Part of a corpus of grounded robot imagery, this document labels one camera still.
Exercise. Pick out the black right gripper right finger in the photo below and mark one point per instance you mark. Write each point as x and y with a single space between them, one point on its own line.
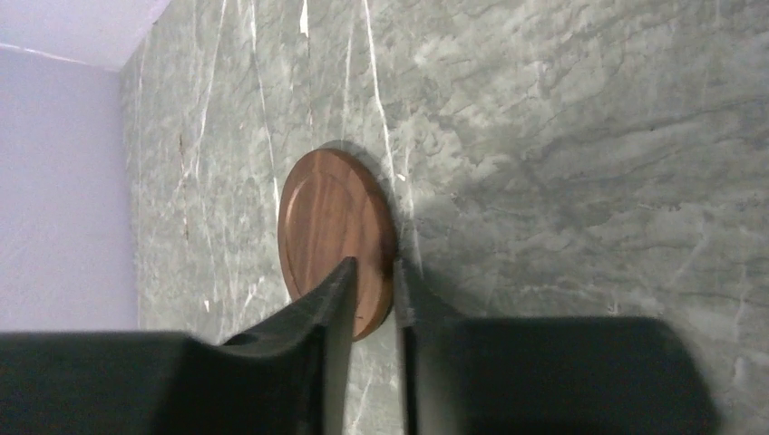
465 374

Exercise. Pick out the dark wooden coaster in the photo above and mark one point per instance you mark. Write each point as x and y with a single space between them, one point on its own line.
331 208

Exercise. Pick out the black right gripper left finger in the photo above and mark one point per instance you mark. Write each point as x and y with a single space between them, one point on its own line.
284 375

